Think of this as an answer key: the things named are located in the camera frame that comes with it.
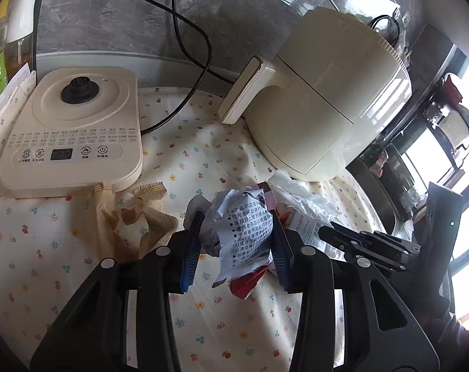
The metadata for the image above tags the silver printed packet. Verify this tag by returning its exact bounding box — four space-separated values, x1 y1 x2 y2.
184 184 278 301

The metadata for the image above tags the white cap oil bottle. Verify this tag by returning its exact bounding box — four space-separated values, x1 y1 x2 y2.
4 0 49 82

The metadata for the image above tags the floral tablecloth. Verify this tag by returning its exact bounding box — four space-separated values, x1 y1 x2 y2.
0 87 386 372

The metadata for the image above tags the steel sink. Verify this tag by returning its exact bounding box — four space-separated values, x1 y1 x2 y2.
347 143 429 221

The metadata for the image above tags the cream air fryer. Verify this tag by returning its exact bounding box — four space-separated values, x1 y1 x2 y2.
217 6 413 183

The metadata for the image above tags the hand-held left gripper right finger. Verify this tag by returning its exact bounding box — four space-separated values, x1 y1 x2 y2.
271 209 440 372

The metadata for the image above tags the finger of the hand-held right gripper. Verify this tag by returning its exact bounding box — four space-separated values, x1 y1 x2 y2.
319 222 417 258
345 248 408 272

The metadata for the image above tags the cream kettle base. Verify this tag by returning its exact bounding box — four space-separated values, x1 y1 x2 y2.
0 68 144 198

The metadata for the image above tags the white plastic container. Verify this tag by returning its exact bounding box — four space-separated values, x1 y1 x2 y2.
438 110 469 152

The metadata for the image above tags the white printed packet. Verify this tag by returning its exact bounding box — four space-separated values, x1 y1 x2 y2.
285 213 346 260

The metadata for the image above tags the looped black cable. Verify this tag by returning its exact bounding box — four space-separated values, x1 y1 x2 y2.
372 13 404 47

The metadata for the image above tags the black dish rack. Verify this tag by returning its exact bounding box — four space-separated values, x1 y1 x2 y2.
424 73 469 156

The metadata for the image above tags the crumpled brown paper bag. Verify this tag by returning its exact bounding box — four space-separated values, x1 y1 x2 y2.
91 181 179 260

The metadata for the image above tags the clear plastic wrapper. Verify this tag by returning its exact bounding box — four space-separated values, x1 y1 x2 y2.
267 168 336 241

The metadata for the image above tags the black power cable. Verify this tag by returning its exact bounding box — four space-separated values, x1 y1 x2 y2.
122 0 235 134

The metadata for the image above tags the white paper sheet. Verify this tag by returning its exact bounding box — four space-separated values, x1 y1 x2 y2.
0 64 37 125

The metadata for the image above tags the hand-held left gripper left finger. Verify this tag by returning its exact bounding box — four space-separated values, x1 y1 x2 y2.
31 209 206 372

